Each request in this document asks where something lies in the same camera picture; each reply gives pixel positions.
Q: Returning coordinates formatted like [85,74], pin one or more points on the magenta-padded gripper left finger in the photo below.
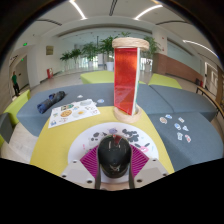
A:
[75,171]

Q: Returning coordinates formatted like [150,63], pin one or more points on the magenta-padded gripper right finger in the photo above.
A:
[151,171]

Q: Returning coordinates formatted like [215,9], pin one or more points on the black computer mouse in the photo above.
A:
[114,155]

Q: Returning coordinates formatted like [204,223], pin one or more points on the round white animal-print mouse pad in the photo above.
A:
[83,143]

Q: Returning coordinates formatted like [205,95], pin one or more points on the small paper sticker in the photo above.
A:
[188,138]
[163,120]
[185,128]
[168,116]
[80,96]
[179,135]
[181,119]
[177,126]

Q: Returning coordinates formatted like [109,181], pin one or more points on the white sticker sheet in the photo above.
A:
[71,113]

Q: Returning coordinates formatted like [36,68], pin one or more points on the lime green bench with grey seat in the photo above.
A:
[15,106]

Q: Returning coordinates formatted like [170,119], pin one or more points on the red fire extinguisher cabinet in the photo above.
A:
[50,73]

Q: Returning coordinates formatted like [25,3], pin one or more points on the person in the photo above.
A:
[15,83]

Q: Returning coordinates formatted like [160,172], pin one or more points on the potted green plants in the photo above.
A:
[90,51]

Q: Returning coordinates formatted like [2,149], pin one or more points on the green exit sign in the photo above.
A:
[25,44]

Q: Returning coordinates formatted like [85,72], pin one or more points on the ceiling strip lights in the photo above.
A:
[78,9]

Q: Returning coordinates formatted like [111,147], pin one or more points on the brass wall plaque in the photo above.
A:
[49,50]

